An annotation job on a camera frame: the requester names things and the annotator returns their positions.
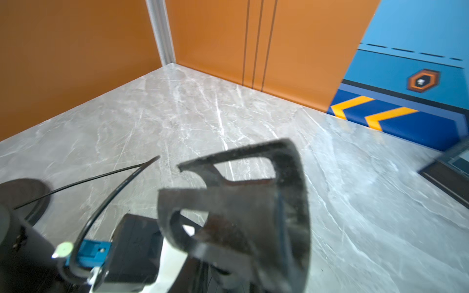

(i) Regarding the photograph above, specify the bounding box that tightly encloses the black mic clip pole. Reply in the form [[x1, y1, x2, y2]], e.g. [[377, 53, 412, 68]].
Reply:
[[157, 139, 311, 293]]

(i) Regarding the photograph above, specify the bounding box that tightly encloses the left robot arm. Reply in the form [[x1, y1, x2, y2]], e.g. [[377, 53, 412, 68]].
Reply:
[[1, 205, 68, 293]]

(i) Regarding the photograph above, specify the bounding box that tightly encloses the folded chess board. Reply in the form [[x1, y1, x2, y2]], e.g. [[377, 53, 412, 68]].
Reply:
[[418, 137, 469, 208]]

